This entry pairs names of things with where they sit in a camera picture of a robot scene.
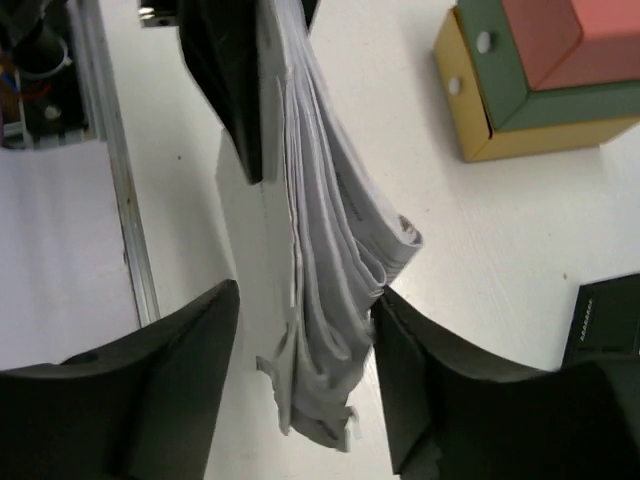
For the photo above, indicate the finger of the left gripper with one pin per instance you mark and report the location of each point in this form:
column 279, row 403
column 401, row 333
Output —
column 219, row 45
column 309, row 9

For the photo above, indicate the yellow bottom drawer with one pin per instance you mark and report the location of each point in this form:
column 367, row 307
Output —
column 496, row 113

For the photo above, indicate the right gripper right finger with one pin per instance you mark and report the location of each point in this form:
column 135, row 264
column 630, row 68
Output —
column 455, row 411

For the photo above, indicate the white safety instructions booklet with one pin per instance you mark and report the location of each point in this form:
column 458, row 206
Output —
column 327, row 244

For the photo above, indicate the black file organizer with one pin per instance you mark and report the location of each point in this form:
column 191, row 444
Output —
column 605, row 323

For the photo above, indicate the orange top drawer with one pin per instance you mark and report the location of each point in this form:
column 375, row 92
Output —
column 575, row 43

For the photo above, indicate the green drawer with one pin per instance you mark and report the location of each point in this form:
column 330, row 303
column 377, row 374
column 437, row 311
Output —
column 543, row 63

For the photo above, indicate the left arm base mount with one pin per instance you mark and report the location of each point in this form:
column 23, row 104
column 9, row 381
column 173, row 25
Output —
column 47, row 96

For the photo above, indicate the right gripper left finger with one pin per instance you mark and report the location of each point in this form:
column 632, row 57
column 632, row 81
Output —
column 144, row 406

